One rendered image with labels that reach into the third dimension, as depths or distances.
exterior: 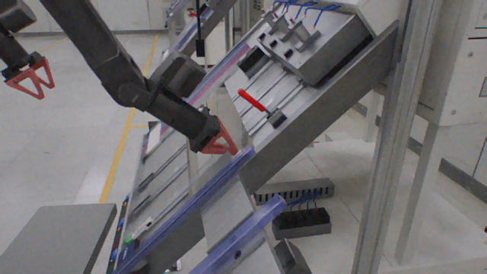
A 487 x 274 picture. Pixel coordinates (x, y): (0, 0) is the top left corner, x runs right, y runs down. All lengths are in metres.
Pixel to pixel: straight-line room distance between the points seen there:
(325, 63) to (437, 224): 0.68
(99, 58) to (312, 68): 0.35
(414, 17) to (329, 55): 0.14
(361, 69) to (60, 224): 0.94
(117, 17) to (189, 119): 8.89
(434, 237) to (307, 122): 0.61
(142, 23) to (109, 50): 8.86
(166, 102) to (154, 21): 8.80
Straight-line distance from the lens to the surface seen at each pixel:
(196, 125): 0.63
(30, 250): 1.11
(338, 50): 0.62
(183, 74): 0.59
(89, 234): 1.08
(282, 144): 0.60
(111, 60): 0.56
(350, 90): 0.61
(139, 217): 0.88
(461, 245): 1.09
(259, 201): 1.05
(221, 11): 1.98
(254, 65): 0.91
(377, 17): 0.62
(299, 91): 0.67
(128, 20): 9.45
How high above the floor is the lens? 1.26
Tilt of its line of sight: 26 degrees down
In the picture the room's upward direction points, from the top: straight up
